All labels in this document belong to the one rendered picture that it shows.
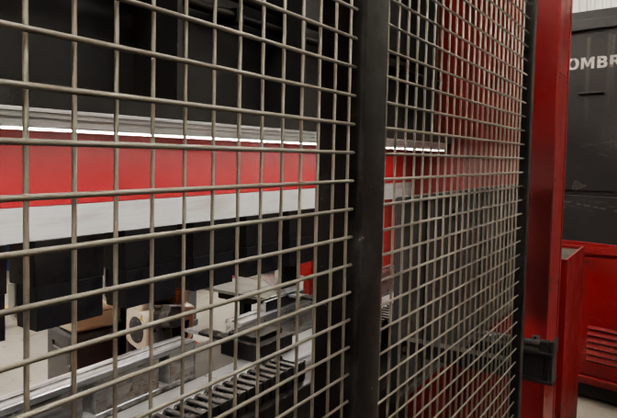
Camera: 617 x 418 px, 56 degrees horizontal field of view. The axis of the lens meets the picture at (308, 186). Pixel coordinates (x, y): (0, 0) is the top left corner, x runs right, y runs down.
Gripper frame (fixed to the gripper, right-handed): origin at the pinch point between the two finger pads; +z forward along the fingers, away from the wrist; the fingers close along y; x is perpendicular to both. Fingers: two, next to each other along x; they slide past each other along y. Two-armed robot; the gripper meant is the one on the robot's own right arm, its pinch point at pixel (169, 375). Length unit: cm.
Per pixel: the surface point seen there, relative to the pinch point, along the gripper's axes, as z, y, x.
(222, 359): -5.3, 34.8, -7.1
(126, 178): -51, 56, -42
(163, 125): -55, 79, -49
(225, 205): -44, 51, -11
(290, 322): -9.1, 36.1, 20.1
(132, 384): -8, 42, -39
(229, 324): -13.7, 35.5, -3.4
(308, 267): -21, -76, 165
